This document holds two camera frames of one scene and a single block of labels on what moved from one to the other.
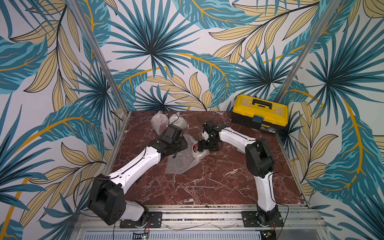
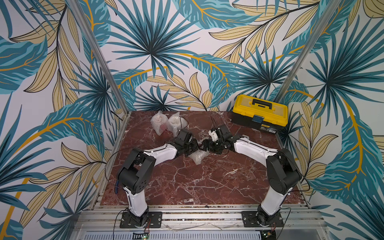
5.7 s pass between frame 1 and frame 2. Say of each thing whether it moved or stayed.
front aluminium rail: stayed
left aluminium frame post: stayed
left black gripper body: moved
